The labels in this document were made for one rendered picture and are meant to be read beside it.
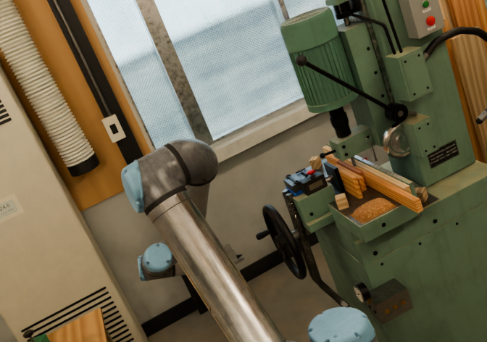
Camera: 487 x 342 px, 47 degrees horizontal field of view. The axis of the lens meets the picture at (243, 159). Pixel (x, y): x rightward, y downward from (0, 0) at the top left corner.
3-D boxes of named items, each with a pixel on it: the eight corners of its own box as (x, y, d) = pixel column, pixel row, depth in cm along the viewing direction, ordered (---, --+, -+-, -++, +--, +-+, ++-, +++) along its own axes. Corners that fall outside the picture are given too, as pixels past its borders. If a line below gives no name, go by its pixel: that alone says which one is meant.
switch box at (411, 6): (408, 38, 182) (395, -10, 177) (434, 26, 183) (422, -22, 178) (419, 39, 176) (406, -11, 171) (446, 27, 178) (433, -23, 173)
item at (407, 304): (369, 313, 189) (362, 294, 186) (400, 296, 191) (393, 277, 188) (382, 326, 181) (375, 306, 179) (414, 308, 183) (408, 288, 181)
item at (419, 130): (406, 152, 191) (397, 120, 188) (423, 143, 193) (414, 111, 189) (422, 158, 183) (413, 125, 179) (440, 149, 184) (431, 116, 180)
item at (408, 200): (327, 163, 223) (325, 154, 222) (332, 161, 224) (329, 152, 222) (417, 213, 165) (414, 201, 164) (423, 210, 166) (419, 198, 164)
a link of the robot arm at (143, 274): (140, 280, 190) (138, 284, 199) (177, 274, 194) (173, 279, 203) (136, 252, 193) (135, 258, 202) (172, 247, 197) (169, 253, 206)
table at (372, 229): (272, 199, 227) (267, 186, 225) (337, 167, 232) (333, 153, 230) (339, 258, 170) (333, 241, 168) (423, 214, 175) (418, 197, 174)
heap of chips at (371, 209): (349, 214, 179) (346, 207, 178) (383, 198, 181) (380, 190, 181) (362, 224, 171) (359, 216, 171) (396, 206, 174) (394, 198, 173)
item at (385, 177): (325, 158, 229) (322, 147, 227) (330, 156, 229) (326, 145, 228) (408, 201, 173) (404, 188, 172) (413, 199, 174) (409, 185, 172)
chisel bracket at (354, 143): (335, 161, 201) (327, 140, 198) (368, 144, 203) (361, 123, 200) (344, 166, 194) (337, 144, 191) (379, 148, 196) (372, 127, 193)
